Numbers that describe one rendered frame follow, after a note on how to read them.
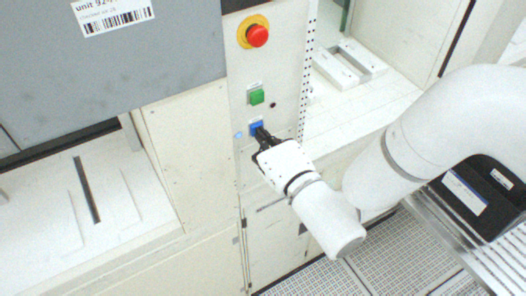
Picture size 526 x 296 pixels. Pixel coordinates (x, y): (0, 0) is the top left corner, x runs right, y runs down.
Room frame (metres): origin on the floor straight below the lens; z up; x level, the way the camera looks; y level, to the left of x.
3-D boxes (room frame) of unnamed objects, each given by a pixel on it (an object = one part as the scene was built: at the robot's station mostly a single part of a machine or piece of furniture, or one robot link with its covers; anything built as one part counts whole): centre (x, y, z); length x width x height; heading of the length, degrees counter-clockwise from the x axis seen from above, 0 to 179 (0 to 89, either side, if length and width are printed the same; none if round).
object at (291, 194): (0.42, -0.08, 1.10); 0.09 x 0.03 x 0.08; 120
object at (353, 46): (1.12, -0.30, 0.89); 0.22 x 0.21 x 0.04; 30
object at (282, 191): (0.47, -0.05, 1.10); 0.11 x 0.10 x 0.07; 30
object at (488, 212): (0.65, -0.68, 0.85); 0.28 x 0.28 x 0.17; 29
